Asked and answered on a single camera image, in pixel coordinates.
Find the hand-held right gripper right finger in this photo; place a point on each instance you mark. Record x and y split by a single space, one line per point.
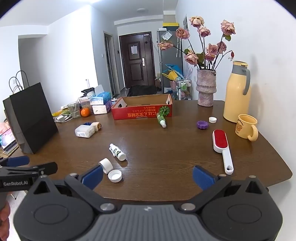
201 178

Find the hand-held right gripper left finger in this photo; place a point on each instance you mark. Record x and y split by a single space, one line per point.
92 176

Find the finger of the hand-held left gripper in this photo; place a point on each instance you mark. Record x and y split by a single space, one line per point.
46 168
17 160

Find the white cylinder cap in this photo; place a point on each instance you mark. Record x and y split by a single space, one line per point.
106 165

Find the small white bottle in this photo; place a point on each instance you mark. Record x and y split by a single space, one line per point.
118 153

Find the red and white lint brush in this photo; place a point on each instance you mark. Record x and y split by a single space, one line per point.
219 139

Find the white plastic container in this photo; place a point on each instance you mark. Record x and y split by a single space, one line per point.
84 132

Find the purple ribbed lid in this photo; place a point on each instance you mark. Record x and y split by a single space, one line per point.
202 125

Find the green spray bottle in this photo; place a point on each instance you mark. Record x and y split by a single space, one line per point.
160 119

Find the red cardboard box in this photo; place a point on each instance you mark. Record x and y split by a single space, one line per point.
138 113

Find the person's left hand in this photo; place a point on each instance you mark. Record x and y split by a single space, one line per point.
4 212

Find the open laptop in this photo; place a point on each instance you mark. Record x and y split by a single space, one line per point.
8 141

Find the white screw lid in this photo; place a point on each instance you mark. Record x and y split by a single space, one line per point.
115 176

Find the black paper bag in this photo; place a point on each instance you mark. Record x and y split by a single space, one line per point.
34 115

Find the white power adapter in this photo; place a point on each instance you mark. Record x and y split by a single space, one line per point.
61 118

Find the yellow packet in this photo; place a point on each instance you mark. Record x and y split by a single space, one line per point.
56 113

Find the small white cap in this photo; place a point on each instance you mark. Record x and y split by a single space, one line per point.
212 119

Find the orange fruit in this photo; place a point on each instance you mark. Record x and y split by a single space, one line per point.
85 112

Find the clear glass cup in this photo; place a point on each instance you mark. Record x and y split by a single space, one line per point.
74 110

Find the yellow bear mug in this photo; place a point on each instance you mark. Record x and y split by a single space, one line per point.
244 126

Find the purple tissue pack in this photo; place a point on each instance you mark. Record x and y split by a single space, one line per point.
101 109

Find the clear food storage container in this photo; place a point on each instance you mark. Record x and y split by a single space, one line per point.
84 100

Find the blue tissue pack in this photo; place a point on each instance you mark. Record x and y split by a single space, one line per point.
101 98

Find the black folded stand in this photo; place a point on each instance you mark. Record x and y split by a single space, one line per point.
87 90

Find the yellow thermos jug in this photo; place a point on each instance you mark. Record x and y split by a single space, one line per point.
235 97

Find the pink speckled vase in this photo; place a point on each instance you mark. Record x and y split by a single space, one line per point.
205 88

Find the pink bucket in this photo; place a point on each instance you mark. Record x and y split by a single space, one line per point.
173 83

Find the yellow dustpan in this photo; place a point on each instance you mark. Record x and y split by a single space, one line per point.
171 75

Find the blue dustpan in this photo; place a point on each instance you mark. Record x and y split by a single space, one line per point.
177 69

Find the dark brown entrance door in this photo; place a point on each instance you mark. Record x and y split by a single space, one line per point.
136 62

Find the grey refrigerator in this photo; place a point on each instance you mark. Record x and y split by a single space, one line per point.
167 58

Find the dried pink roses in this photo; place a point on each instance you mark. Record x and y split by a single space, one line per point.
225 27

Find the yellow flat box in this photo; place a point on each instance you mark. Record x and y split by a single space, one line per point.
170 24

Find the round ceiling light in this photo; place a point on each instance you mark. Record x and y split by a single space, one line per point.
141 10

